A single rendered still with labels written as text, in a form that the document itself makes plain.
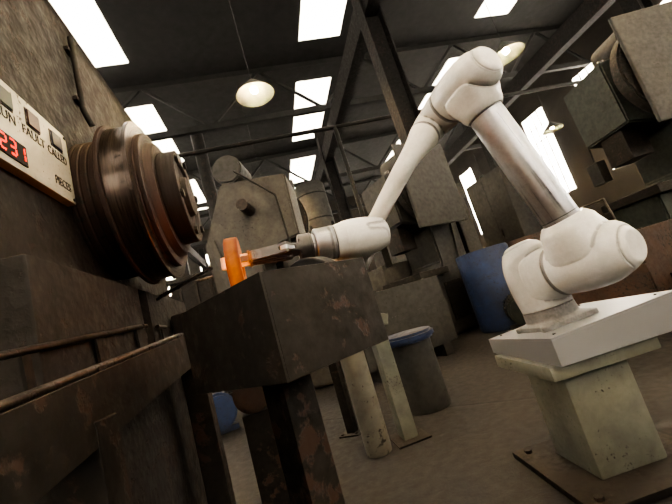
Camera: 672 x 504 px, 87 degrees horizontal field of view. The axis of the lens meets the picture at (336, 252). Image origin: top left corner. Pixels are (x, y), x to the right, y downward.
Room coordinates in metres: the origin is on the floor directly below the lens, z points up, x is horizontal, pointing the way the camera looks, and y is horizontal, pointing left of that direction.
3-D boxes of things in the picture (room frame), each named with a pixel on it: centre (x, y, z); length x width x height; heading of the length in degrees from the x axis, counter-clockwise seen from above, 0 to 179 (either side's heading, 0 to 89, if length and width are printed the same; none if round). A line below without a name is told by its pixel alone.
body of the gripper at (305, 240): (0.92, 0.10, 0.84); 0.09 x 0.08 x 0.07; 102
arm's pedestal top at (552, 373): (1.18, -0.60, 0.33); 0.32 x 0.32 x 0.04; 4
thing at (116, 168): (1.01, 0.50, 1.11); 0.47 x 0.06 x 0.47; 12
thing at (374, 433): (1.75, 0.07, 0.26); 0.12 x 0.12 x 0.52
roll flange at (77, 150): (0.99, 0.58, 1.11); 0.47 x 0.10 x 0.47; 12
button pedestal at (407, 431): (1.82, -0.08, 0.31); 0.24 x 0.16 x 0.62; 12
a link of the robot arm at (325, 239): (0.93, 0.03, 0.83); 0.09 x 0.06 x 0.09; 12
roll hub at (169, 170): (1.03, 0.40, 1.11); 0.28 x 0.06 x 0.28; 12
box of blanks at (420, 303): (3.67, -0.25, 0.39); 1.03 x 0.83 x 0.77; 117
